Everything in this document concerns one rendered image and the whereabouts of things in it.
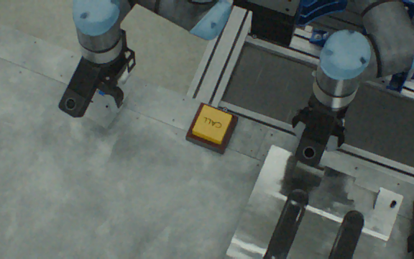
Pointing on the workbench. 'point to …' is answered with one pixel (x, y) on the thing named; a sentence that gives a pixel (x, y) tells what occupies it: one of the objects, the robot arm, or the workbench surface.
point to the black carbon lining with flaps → (295, 208)
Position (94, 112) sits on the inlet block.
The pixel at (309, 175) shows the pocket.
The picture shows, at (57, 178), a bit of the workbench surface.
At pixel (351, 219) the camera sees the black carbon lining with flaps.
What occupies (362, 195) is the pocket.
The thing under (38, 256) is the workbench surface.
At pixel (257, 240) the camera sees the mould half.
